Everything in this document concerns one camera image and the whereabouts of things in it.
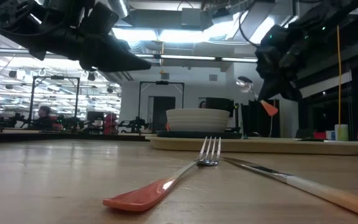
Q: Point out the dark teal plate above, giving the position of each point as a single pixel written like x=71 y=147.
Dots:
x=197 y=134

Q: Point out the black folding panel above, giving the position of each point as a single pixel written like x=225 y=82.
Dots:
x=259 y=121

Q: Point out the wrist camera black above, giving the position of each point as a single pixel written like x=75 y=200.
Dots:
x=275 y=35
x=101 y=18

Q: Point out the orange plastic cup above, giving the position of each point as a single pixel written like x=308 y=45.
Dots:
x=167 y=127

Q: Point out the white bowl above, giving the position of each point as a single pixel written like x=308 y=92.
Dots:
x=197 y=119

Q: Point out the black table frame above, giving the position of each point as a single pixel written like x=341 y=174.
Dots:
x=57 y=137

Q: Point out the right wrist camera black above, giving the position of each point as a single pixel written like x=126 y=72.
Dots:
x=275 y=35

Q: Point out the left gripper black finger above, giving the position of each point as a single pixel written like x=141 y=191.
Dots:
x=113 y=57

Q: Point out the dark green napkin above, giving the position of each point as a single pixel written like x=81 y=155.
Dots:
x=311 y=140

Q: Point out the person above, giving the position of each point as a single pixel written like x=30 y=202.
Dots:
x=43 y=119

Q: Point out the blue white container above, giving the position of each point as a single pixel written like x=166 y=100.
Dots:
x=330 y=135

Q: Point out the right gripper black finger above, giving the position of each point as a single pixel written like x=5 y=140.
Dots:
x=280 y=88

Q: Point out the black box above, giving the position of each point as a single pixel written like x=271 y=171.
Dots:
x=219 y=104

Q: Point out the white green cylinder container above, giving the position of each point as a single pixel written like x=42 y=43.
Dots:
x=341 y=132

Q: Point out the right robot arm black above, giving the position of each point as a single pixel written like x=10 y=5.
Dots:
x=331 y=21

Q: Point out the red object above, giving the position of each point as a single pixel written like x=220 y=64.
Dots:
x=110 y=123

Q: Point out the beige plastic tray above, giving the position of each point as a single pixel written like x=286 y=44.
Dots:
x=259 y=147

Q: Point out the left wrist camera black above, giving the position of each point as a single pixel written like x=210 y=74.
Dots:
x=101 y=18

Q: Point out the long ceiling light bar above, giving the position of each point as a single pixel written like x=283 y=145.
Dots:
x=182 y=57

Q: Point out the black frame stand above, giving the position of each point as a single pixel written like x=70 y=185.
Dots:
x=57 y=77
x=162 y=82

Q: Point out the red box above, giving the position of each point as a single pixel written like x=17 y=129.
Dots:
x=319 y=135

